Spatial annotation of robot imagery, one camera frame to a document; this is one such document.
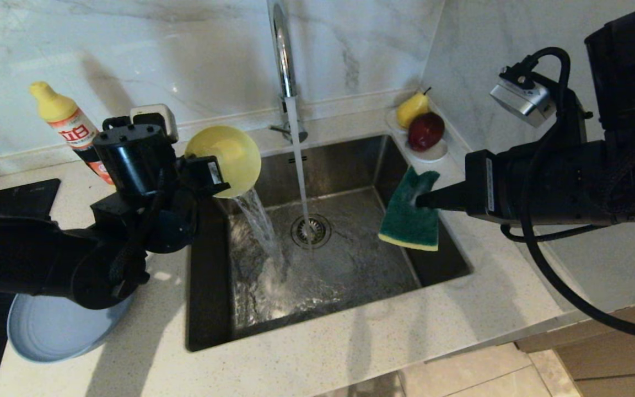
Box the yellow plastic bowl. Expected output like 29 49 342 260
184 125 262 200

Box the yellow sponge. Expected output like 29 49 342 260
378 166 441 253

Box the chrome faucet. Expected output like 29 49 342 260
270 0 309 145

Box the white orange dish soap bottle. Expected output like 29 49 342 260
29 82 115 186

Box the blue-grey plate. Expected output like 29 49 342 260
7 291 137 363

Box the stainless steel sink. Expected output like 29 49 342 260
186 134 472 352

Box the round metal sink drain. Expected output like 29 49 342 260
290 214 332 250

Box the small white dish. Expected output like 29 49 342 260
386 109 450 163

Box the dark red apple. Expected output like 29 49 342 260
407 112 445 153

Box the clear poured water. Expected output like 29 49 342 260
234 187 297 316

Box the running water stream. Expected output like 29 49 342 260
286 98 314 248

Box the yellow pear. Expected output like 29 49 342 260
396 87 431 130

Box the black induction cooktop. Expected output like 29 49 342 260
0 178 61 397

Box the wooden cabinet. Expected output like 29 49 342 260
516 292 635 397

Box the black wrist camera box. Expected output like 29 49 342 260
130 104 180 142

